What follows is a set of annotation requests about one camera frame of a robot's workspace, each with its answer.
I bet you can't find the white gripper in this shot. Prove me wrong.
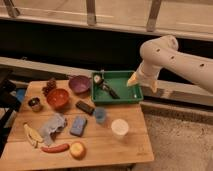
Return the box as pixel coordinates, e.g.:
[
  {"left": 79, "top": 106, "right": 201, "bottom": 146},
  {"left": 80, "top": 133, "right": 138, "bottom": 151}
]
[{"left": 127, "top": 61, "right": 161, "bottom": 93}]

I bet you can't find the red bowl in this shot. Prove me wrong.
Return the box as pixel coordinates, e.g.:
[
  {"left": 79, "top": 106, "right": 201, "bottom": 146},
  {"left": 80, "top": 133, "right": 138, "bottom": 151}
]
[{"left": 46, "top": 88, "right": 69, "bottom": 109}]

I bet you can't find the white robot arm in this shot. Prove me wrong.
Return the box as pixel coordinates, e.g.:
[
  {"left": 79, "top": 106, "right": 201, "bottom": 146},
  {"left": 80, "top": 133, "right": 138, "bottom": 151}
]
[{"left": 127, "top": 35, "right": 213, "bottom": 93}]

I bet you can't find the green plastic tray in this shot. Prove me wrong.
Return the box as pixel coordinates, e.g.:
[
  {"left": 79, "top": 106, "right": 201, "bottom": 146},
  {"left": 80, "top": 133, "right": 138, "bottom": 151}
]
[{"left": 91, "top": 70, "right": 143, "bottom": 105}]

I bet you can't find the black tool in tray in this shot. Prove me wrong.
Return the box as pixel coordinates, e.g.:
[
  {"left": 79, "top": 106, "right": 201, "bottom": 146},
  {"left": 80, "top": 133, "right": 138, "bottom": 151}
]
[{"left": 93, "top": 75, "right": 119, "bottom": 99}]

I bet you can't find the white plastic cup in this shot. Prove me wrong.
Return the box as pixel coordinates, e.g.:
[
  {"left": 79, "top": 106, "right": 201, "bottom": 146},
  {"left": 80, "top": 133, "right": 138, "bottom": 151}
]
[{"left": 111, "top": 119, "right": 129, "bottom": 138}]

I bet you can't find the blue translucent cup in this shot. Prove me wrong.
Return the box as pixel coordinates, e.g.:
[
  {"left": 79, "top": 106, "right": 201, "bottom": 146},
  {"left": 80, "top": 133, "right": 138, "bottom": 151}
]
[{"left": 93, "top": 107, "right": 106, "bottom": 124}]

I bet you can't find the purple bowl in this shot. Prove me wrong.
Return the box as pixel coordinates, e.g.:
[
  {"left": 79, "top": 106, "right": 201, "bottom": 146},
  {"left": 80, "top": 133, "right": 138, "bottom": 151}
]
[{"left": 68, "top": 75, "right": 91, "bottom": 94}]

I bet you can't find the blue sponge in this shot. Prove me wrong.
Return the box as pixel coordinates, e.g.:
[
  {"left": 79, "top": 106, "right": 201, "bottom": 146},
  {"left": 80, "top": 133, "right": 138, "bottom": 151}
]
[{"left": 70, "top": 116, "right": 87, "bottom": 137}]

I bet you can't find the dark grape bunch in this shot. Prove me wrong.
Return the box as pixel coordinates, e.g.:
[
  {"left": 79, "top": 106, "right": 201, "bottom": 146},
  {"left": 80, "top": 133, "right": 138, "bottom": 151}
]
[{"left": 42, "top": 78, "right": 56, "bottom": 96}]

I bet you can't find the yellow-red apple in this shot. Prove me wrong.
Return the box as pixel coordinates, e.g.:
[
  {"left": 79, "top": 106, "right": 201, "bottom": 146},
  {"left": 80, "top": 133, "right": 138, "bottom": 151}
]
[{"left": 69, "top": 141, "right": 86, "bottom": 160}]

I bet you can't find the crumpled grey-blue cloth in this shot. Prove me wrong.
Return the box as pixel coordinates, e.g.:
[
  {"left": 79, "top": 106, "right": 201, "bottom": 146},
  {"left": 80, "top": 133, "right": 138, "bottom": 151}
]
[{"left": 39, "top": 113, "right": 67, "bottom": 146}]

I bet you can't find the red sausage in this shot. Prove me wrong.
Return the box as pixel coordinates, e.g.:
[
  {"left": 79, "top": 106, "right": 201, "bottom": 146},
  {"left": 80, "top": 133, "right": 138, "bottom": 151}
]
[{"left": 41, "top": 143, "right": 69, "bottom": 153}]

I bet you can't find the small dark cup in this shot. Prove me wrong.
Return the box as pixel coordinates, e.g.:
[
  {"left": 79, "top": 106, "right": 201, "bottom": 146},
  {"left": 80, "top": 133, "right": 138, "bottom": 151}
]
[{"left": 28, "top": 97, "right": 42, "bottom": 112}]

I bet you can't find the black chair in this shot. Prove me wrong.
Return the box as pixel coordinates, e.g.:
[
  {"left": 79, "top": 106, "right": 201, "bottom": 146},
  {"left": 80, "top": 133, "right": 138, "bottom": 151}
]
[{"left": 0, "top": 68, "right": 21, "bottom": 156}]

